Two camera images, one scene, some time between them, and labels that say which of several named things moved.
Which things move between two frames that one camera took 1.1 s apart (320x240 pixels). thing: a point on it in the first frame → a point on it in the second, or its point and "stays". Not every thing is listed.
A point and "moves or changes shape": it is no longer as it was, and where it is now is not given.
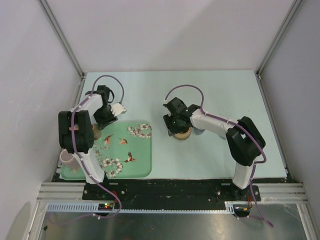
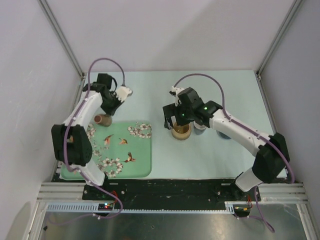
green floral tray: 124,150 stays
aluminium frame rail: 61,192 stays
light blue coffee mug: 198,131 stays
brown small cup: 96,132 moves or changes shape
